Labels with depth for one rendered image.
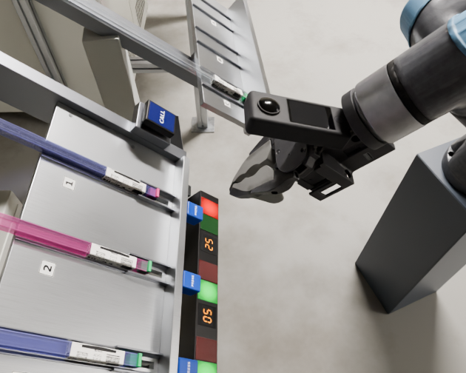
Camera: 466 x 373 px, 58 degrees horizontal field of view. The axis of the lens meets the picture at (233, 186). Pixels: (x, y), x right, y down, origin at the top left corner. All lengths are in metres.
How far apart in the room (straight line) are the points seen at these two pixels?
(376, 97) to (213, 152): 1.20
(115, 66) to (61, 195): 0.33
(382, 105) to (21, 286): 0.40
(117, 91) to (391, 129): 0.53
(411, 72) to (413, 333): 1.04
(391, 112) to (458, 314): 1.08
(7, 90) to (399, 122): 0.47
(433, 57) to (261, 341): 1.00
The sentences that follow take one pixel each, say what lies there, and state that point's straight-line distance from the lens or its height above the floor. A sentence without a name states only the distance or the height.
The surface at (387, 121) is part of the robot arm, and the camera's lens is 0.45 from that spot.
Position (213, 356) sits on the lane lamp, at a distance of 0.60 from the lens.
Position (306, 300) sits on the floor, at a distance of 1.33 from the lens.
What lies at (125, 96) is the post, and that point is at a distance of 0.84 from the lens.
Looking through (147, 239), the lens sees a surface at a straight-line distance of 0.57.
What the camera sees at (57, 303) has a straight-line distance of 0.49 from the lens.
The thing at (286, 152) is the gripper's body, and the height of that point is 0.85.
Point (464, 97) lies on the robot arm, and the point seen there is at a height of 0.97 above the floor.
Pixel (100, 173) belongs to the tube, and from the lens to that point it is 0.56.
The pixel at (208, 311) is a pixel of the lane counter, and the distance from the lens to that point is 0.61.
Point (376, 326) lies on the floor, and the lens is 1.36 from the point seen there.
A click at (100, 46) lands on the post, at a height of 0.80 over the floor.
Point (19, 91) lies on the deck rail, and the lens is 0.61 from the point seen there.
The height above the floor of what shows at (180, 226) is 0.73.
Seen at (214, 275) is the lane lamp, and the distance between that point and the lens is 0.64.
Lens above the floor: 1.24
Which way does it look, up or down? 55 degrees down
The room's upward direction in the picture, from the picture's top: straight up
